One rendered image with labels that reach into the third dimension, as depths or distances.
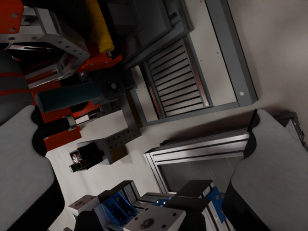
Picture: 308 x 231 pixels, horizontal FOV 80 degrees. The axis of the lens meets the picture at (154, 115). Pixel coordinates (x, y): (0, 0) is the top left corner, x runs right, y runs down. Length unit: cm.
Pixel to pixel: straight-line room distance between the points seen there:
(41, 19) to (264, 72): 84
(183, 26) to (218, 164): 66
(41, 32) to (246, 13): 79
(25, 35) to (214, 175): 91
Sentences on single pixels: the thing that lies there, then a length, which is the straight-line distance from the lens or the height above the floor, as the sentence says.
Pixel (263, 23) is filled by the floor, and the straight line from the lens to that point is 97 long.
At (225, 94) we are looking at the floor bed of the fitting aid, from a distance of 96.
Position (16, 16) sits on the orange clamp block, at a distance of 45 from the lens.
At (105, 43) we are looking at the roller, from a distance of 74.
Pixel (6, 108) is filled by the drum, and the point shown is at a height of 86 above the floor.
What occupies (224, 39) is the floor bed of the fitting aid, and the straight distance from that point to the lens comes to 93.
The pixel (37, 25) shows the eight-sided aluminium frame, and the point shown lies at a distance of 53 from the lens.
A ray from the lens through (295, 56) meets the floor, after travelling 95.
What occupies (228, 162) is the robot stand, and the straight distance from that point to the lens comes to 93.
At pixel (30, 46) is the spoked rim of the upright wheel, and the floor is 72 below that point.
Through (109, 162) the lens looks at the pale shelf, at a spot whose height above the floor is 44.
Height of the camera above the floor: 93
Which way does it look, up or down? 42 degrees down
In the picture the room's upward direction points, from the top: 114 degrees counter-clockwise
